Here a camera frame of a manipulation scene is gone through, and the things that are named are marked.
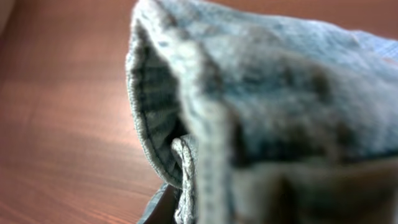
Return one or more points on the light blue denim shorts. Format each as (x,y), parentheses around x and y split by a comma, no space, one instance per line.
(251,118)

